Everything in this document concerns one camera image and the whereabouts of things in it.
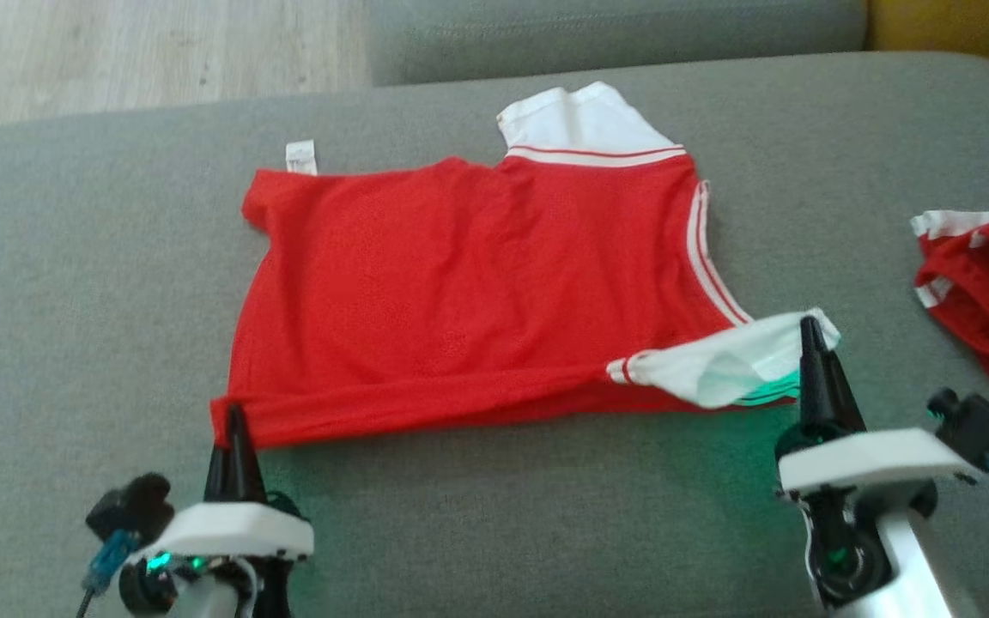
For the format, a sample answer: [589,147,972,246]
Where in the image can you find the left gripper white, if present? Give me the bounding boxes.
[130,403,315,563]

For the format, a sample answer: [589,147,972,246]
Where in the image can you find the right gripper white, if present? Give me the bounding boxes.
[776,315,980,509]

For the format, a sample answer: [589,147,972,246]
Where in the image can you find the red shirt white sleeves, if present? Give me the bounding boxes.
[209,82,841,449]

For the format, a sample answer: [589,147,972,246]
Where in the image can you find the grey fabric sofa seat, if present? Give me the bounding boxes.
[0,51,989,618]

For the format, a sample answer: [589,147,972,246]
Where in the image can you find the yellow fabric sofa cushion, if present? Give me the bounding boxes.
[868,0,989,91]

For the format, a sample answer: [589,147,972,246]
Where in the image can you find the grey fabric sofa cushion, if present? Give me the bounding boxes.
[366,0,869,87]

